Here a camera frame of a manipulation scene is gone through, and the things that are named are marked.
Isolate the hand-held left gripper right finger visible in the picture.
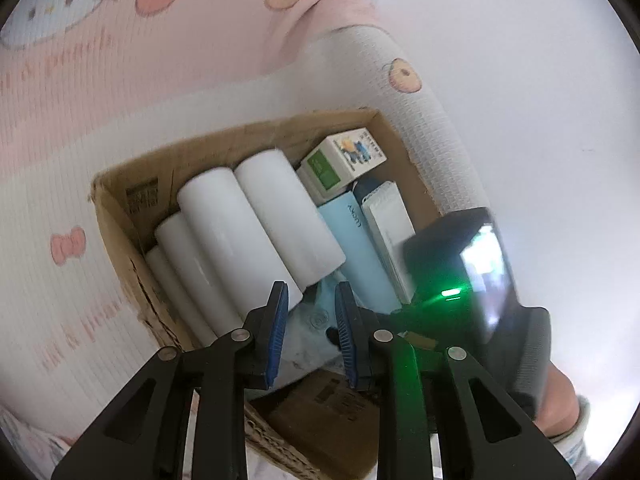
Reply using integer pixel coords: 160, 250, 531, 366
334, 281, 576, 480

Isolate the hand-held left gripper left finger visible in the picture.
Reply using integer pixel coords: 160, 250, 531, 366
50, 281, 291, 480

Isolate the brown cardboard box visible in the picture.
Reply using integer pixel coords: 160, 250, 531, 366
90, 107, 446, 480

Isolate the white cardboard tube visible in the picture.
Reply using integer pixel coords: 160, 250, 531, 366
145, 246, 218, 348
154, 212, 246, 333
234, 149, 347, 286
177, 167, 304, 331

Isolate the person's right forearm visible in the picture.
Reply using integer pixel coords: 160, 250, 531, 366
532, 360, 598, 461

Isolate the white printed box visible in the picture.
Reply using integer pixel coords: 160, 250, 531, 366
361, 182, 418, 306

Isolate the light blue box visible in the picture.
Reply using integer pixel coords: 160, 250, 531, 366
316, 195, 403, 316

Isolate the white green cartoon print box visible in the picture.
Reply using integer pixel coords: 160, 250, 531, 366
296, 129, 388, 206

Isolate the pink cat print mat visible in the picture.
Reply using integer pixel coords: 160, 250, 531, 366
0, 0, 640, 480

